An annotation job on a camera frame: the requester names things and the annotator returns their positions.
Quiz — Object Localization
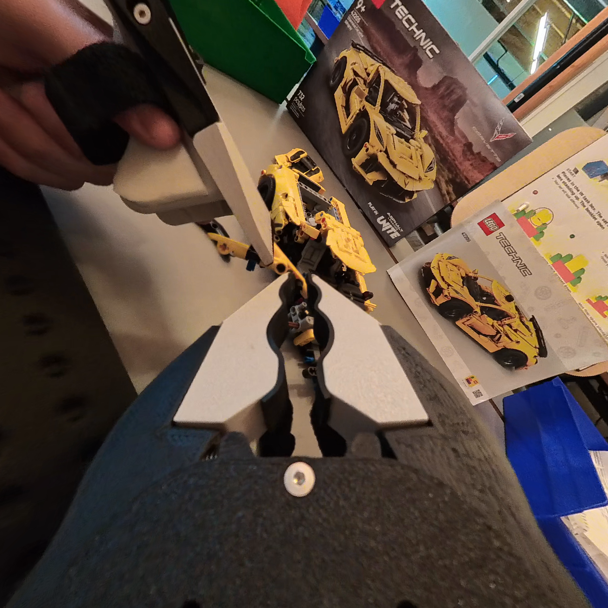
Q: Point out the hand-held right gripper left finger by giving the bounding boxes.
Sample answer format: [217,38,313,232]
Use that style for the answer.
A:
[172,274,297,458]

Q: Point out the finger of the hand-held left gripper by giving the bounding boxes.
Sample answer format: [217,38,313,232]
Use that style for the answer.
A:
[113,121,276,266]

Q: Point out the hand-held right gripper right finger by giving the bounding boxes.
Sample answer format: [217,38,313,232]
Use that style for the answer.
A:
[307,273,430,458]

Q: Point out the yellow toy brick car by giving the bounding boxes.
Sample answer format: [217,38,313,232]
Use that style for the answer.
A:
[202,148,379,378]

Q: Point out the person's left hand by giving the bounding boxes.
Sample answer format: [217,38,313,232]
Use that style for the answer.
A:
[0,0,182,192]

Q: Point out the instruction booklet with yellow car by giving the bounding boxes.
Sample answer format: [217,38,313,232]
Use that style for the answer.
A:
[387,200,594,406]

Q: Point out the green plastic bin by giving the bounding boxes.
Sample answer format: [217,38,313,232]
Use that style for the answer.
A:
[168,0,316,104]

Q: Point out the red plastic bin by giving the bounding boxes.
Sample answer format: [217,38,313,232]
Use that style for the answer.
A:
[275,0,312,30]

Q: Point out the blue plastic bin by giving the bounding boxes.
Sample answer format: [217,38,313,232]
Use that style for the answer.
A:
[503,377,608,608]

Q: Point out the toy car set box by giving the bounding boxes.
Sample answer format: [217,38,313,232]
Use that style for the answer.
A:
[286,0,534,248]

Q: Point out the colourful brick instruction sheet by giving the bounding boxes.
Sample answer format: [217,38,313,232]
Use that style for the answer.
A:
[450,126,608,376]

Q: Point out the white printed paper sheets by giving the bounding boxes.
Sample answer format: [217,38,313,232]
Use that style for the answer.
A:
[560,449,608,571]

